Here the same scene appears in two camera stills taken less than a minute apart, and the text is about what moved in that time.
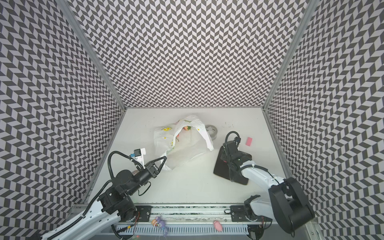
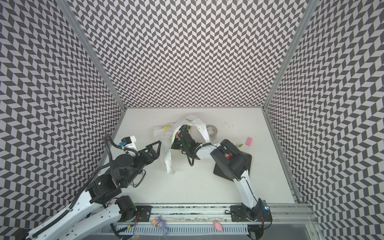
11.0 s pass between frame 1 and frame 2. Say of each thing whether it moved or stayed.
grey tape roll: stayed
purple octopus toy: stayed
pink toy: stayed
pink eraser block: stayed
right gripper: moved
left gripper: moved
